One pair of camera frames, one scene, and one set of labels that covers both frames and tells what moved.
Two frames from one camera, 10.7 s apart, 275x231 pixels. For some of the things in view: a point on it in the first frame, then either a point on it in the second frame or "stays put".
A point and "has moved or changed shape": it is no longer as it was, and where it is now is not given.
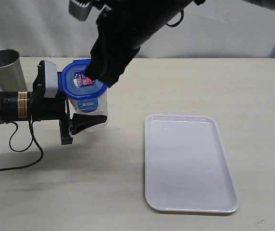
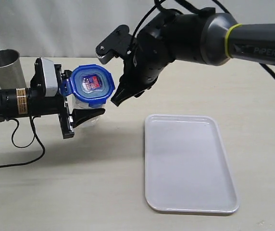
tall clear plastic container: [102, 109] has moved or changed shape
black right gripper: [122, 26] -> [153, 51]
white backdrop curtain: [213, 29] stays put
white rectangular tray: [187, 167] stays put
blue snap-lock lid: [73, 83] has moved or changed shape
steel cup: [6, 65] stays put
